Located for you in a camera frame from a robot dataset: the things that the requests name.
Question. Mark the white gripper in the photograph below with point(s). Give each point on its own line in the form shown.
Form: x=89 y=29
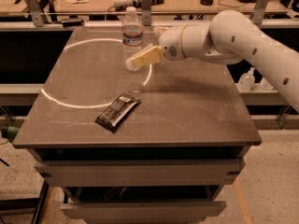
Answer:
x=170 y=43

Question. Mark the clear plastic water bottle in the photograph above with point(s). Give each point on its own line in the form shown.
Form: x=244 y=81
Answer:
x=132 y=35

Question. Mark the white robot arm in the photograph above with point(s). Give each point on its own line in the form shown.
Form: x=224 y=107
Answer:
x=229 y=38

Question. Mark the black rxbar chocolate wrapper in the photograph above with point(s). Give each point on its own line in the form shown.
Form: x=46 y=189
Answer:
x=112 y=116

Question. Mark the clear sanitizer bottle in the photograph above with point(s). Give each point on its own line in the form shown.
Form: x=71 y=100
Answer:
x=247 y=80

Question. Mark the grey drawer cabinet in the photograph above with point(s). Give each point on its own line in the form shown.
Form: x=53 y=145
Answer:
x=189 y=110

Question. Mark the upper grey drawer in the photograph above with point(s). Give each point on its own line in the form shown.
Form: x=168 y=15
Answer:
x=140 y=173

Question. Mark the grey drawer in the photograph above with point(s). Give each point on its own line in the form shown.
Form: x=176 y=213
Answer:
x=140 y=173
x=138 y=213

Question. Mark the lower grey drawer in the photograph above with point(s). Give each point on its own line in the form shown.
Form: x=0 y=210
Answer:
x=138 y=213

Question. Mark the middle metal bracket post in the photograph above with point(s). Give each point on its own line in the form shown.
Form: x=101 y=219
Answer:
x=146 y=12

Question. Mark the metal bracket post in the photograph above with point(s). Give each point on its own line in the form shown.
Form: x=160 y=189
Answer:
x=35 y=12
x=259 y=10
x=146 y=12

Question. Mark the left metal bracket post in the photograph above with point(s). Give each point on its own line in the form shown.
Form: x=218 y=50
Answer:
x=35 y=12

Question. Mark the right metal bracket post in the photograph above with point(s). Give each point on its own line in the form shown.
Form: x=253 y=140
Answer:
x=259 y=10

